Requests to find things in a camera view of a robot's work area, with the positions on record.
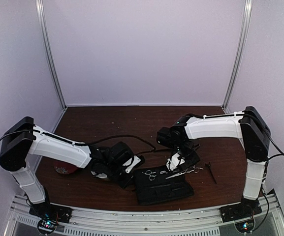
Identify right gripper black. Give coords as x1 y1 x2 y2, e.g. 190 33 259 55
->
174 141 201 168

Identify silver straight scissors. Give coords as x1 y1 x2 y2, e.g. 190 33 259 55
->
166 166 204 179

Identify silver thinning scissors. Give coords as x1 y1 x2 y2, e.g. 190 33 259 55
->
142 170 167 181

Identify black zip tool case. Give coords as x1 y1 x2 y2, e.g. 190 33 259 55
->
133 166 194 206

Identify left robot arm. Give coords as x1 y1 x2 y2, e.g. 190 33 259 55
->
0 117 142 218

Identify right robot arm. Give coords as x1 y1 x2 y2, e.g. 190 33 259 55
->
157 106 271 217

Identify black hair clip right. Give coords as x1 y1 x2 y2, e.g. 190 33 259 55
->
205 162 217 184

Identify white ceramic bowl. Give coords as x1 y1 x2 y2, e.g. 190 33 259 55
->
91 171 109 181

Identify red floral plate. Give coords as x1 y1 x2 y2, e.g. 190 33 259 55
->
54 161 78 175

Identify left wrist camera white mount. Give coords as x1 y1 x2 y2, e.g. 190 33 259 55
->
122 155 145 174

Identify aluminium front rail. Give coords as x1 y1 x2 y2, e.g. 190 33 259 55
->
3 191 284 236

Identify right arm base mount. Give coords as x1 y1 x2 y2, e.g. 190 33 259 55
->
220 197 262 234

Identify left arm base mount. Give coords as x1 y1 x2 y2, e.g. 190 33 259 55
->
26 197 72 236

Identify right aluminium frame post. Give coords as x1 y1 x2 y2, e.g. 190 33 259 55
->
222 0 253 113

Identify aluminium frame post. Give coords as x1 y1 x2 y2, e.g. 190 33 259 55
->
222 0 253 113
35 0 67 110

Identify left aluminium frame post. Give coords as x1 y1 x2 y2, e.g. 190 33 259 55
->
35 0 67 110

